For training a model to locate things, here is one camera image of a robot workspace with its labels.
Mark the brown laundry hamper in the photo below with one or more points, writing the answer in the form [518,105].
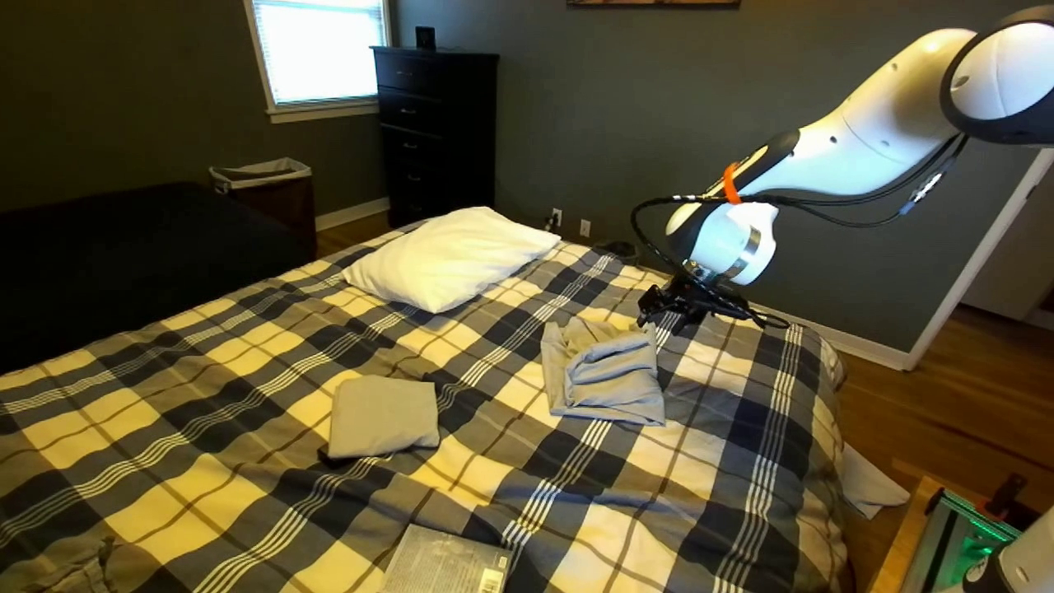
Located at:
[266,200]

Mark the yellow grey plaid bedspread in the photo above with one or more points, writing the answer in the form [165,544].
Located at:
[218,439]

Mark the grey cloth at bottom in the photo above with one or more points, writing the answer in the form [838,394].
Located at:
[445,562]

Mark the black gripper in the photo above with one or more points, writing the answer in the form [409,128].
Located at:
[703,298]

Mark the black couch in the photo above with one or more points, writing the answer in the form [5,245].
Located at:
[120,264]

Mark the small folded grey cloth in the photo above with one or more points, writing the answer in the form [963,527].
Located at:
[385,416]

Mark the light blue-grey cloth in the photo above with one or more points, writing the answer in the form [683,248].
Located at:
[611,374]

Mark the white sheet corner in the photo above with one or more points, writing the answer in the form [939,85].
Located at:
[876,482]

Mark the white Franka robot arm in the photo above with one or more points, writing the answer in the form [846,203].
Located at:
[868,143]

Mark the grey plastic housing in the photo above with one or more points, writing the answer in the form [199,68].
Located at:
[1033,556]

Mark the small black dresser-top object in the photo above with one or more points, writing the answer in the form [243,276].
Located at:
[427,38]

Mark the white pillow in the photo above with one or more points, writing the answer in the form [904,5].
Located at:
[450,259]

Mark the black dresser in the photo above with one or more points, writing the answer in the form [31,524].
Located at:
[441,133]

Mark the bright window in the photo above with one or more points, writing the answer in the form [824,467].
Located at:
[318,51]

